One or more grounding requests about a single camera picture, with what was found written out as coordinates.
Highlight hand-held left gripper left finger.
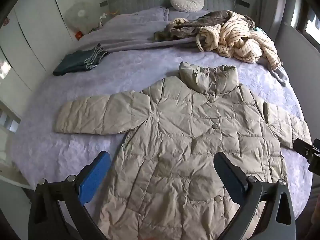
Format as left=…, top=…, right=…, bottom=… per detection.
left=28, top=151, right=111, bottom=240

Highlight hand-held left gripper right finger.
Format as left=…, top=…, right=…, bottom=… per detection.
left=214, top=152, right=296, bottom=240

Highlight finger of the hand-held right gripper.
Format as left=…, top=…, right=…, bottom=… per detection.
left=293, top=138, right=320, bottom=158

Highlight beige quilted puffer jacket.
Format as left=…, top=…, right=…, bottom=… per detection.
left=54, top=62, right=312, bottom=240

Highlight bed with lavender cover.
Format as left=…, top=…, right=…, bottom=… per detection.
left=10, top=6, right=313, bottom=220

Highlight folded dark blue jeans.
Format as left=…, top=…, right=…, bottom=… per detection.
left=53, top=43, right=110, bottom=76

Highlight cream striped knit garment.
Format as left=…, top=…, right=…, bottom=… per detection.
left=167, top=10, right=282, bottom=70

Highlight window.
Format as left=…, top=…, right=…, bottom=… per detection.
left=290, top=0, right=320, bottom=38

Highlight lavender folded blanket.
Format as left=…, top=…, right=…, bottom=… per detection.
left=79, top=7, right=208, bottom=53

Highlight white wardrobe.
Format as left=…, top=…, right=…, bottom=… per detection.
left=0, top=0, right=77, bottom=120

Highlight brown grey fleece garment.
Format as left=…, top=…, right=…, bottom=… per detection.
left=154, top=10, right=255, bottom=41

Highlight fan under plastic cover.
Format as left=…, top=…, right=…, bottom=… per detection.
left=65, top=1, right=93, bottom=36

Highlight round white pleated pillow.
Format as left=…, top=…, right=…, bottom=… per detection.
left=170, top=0, right=205, bottom=12

